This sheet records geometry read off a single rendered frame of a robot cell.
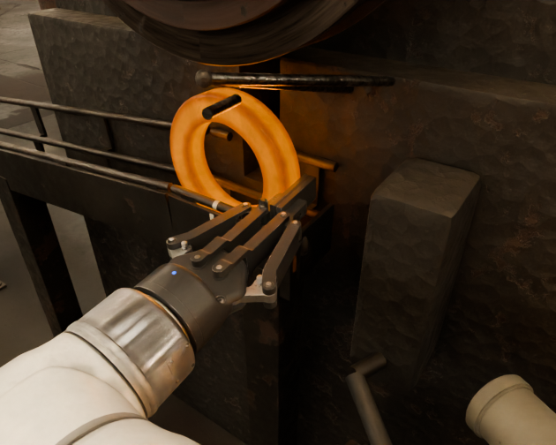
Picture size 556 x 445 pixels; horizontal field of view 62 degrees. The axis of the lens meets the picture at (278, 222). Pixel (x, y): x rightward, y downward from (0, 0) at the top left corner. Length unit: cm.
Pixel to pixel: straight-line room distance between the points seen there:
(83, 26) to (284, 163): 43
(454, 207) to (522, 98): 12
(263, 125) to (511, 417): 34
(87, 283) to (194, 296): 128
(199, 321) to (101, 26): 52
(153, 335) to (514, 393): 28
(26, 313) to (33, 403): 131
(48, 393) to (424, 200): 31
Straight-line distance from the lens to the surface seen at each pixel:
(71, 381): 32
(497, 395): 42
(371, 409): 50
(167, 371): 35
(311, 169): 56
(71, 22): 83
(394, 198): 42
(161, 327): 35
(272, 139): 49
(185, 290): 37
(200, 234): 45
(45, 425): 30
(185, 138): 58
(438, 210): 41
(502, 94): 47
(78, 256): 178
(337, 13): 40
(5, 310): 166
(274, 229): 45
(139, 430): 28
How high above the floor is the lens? 100
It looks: 34 degrees down
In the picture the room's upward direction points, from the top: straight up
